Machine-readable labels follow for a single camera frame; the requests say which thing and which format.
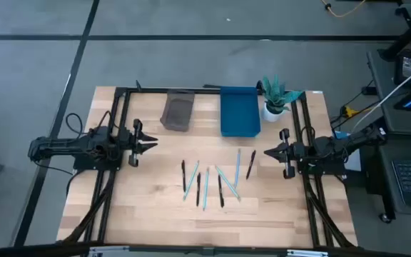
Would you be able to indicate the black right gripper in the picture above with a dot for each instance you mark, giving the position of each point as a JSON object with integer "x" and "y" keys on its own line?
{"x": 291, "y": 153}

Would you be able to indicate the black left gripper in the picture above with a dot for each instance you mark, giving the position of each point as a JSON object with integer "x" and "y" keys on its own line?
{"x": 136, "y": 142}

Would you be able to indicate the light blue pencil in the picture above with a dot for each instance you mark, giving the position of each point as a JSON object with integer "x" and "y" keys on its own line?
{"x": 237, "y": 168}
{"x": 191, "y": 180}
{"x": 228, "y": 182}
{"x": 205, "y": 188}

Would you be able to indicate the black click pen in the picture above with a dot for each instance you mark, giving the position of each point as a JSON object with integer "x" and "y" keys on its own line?
{"x": 250, "y": 164}
{"x": 220, "y": 191}
{"x": 198, "y": 189}
{"x": 183, "y": 175}

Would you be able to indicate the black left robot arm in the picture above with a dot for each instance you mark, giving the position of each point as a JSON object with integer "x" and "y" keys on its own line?
{"x": 66, "y": 144}

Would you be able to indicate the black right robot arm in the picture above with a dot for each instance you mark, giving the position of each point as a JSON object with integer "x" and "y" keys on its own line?
{"x": 334, "y": 146}

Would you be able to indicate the white plant pot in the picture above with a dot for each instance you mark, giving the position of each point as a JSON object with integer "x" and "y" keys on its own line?
{"x": 270, "y": 116}

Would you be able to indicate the translucent grey plastic bin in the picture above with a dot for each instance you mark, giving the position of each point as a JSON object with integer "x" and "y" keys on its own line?
{"x": 177, "y": 110}

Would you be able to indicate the blue plastic bin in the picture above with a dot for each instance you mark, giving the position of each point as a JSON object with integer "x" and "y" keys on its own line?
{"x": 239, "y": 114}

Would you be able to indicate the green succulent plant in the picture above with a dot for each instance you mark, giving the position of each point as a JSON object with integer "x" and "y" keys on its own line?
{"x": 275, "y": 94}

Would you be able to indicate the white table label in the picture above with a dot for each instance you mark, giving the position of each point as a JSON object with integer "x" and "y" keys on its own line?
{"x": 318, "y": 92}

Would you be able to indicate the blue and white box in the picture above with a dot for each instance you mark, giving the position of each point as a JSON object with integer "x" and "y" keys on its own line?
{"x": 353, "y": 162}

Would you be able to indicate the yellow plug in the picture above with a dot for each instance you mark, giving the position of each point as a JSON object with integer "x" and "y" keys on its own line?
{"x": 350, "y": 112}

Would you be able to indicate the black power adapter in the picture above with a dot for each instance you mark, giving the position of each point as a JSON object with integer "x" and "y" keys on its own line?
{"x": 369, "y": 90}

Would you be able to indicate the dark grey cart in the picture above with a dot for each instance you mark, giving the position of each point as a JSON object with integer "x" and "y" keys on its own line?
{"x": 380, "y": 82}

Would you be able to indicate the black caster wheel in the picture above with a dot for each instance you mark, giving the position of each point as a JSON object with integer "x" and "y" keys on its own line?
{"x": 386, "y": 217}

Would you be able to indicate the black desk beam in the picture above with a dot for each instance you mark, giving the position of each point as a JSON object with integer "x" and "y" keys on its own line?
{"x": 405, "y": 35}

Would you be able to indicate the black aluminium frame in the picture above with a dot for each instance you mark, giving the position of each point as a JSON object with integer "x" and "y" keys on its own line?
{"x": 148, "y": 90}

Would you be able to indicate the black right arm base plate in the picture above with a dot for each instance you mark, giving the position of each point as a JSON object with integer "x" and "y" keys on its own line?
{"x": 330, "y": 170}

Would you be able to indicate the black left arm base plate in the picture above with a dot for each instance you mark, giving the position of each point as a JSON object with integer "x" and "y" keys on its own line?
{"x": 84, "y": 165}

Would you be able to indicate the silver metal bracket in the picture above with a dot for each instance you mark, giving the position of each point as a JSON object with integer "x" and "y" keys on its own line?
{"x": 307, "y": 253}
{"x": 109, "y": 251}

